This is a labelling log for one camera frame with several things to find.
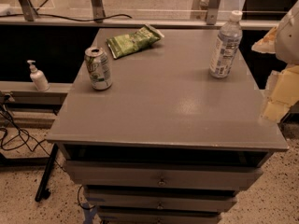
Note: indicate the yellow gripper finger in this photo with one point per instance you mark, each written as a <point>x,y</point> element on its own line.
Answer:
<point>281,93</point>
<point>267,43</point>

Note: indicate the green 7up soda can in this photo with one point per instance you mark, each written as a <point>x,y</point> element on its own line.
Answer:
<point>96,61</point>

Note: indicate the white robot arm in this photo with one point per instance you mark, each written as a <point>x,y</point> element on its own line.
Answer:
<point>287,40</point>

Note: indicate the clear plastic water bottle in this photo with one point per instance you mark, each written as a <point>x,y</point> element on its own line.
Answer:
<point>226,46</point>

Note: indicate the grey drawer cabinet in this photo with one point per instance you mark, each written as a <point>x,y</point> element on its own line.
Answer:
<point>165,108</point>

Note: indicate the middle grey drawer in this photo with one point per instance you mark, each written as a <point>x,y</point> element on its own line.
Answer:
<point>159,200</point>

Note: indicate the grey drawer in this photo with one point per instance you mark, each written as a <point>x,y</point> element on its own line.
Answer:
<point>149,216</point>
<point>124,174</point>
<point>159,200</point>

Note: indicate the green chip bag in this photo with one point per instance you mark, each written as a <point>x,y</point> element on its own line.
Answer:
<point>123,45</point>

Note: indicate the top grey drawer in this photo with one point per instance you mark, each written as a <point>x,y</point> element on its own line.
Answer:
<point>124,174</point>

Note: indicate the bottom grey drawer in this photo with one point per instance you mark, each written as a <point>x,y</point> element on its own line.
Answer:
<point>149,216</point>

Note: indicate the white pump soap bottle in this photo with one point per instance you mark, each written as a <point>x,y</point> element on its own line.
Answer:
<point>38,77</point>

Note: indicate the black metal stand leg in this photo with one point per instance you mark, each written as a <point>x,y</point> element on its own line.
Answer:
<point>42,191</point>

